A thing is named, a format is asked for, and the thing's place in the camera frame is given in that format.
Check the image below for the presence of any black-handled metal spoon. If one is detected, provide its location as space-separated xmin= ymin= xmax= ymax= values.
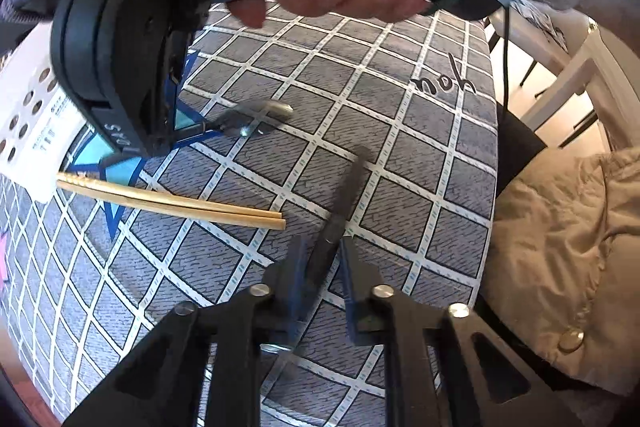
xmin=172 ymin=100 xmax=295 ymax=143
xmin=260 ymin=145 xmax=374 ymax=356

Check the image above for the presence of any white plastic utensil holder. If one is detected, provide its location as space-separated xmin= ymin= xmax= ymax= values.
xmin=0 ymin=19 xmax=89 ymax=204

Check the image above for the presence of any plain wooden chopstick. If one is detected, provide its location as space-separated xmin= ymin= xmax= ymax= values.
xmin=56 ymin=173 xmax=284 ymax=218
xmin=56 ymin=179 xmax=287 ymax=231

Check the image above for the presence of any white lattice-back chair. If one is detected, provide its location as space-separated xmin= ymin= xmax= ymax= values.
xmin=487 ymin=1 xmax=608 ymax=148

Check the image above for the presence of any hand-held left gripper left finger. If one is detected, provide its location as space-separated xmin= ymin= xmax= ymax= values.
xmin=64 ymin=234 xmax=314 ymax=427

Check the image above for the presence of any black cable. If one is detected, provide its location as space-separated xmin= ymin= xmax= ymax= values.
xmin=470 ymin=0 xmax=592 ymax=108

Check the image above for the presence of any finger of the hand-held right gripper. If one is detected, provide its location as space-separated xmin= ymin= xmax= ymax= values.
xmin=149 ymin=27 xmax=207 ymax=154
xmin=97 ymin=148 xmax=152 ymax=171

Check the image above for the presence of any beige puffer jacket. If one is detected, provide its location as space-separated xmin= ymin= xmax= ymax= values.
xmin=479 ymin=146 xmax=640 ymax=399

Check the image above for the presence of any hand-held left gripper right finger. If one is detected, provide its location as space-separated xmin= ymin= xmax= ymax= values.
xmin=339 ymin=236 xmax=587 ymax=427

